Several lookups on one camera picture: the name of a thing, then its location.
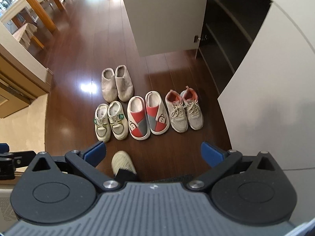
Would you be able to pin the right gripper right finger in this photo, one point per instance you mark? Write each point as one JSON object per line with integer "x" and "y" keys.
{"x": 233, "y": 171}

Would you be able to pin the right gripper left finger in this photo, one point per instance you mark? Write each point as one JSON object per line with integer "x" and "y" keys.
{"x": 75, "y": 171}

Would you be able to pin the white green sneaker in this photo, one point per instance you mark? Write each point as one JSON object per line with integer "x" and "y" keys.
{"x": 118, "y": 121}
{"x": 101, "y": 123}

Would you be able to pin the grey pink sneaker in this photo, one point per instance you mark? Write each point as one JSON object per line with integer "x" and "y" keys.
{"x": 193, "y": 111}
{"x": 176, "y": 111}

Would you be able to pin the red white plush slipper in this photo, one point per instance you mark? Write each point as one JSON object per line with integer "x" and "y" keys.
{"x": 156, "y": 112}

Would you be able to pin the beige quilted slipper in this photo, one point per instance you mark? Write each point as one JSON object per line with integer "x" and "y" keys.
{"x": 124, "y": 83}
{"x": 108, "y": 85}

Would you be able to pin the red grey plush slipper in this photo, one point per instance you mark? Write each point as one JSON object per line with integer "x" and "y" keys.
{"x": 137, "y": 119}

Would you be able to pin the wooden bench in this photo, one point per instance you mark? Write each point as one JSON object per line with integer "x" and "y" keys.
{"x": 26, "y": 34}

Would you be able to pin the white shoe cabinet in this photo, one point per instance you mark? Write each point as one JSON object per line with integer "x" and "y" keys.
{"x": 260, "y": 56}

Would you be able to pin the white cabinet door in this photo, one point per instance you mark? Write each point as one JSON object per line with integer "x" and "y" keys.
{"x": 162, "y": 26}

